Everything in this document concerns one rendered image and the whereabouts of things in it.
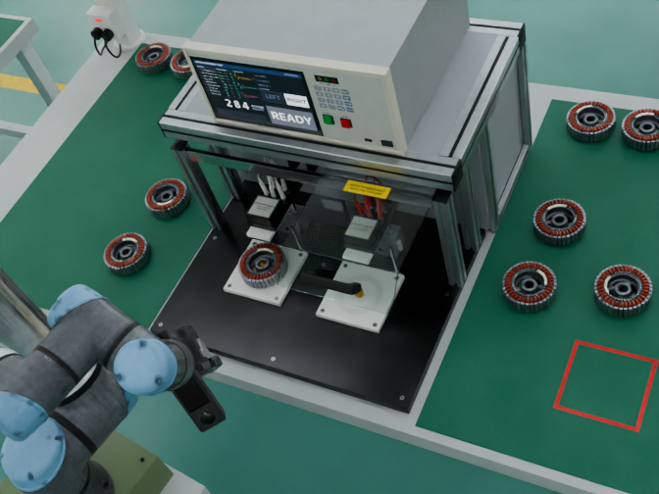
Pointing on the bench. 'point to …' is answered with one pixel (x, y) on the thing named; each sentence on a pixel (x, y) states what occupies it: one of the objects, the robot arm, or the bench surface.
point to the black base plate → (383, 362)
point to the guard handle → (330, 283)
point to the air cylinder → (289, 220)
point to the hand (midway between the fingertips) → (205, 372)
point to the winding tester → (340, 60)
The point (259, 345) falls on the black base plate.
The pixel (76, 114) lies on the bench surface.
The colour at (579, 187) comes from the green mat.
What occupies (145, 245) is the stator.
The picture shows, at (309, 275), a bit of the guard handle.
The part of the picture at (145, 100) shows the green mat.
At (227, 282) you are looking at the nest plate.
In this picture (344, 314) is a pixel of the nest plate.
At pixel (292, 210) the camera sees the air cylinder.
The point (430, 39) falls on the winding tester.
